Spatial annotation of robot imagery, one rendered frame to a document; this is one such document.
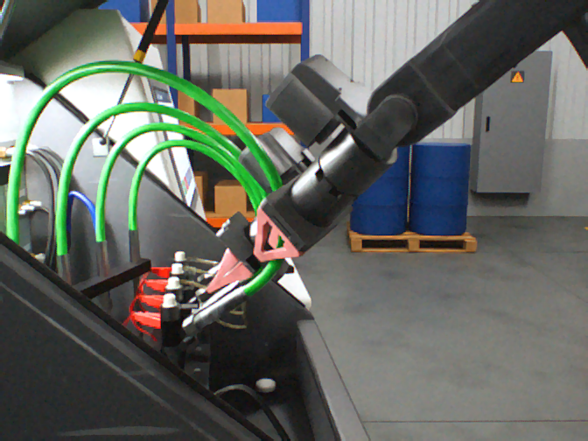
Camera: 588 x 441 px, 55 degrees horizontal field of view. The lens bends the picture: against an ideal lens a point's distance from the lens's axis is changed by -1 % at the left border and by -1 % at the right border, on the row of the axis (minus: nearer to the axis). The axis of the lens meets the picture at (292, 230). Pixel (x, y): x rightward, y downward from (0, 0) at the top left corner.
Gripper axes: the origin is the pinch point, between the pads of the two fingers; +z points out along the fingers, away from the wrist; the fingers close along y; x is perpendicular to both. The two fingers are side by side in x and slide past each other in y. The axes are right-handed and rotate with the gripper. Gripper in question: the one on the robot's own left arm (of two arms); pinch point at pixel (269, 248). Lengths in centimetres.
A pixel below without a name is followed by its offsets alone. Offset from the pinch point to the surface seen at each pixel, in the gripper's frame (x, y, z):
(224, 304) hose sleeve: 1.5, 4.8, 6.9
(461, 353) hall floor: 97, -217, 154
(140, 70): -24.4, 1.4, -4.5
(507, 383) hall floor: 114, -194, 128
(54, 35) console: -57, -20, 25
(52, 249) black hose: -26.9, -1.9, 41.7
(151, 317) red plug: -4.8, 2.5, 24.1
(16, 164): -29.2, 9.3, 14.8
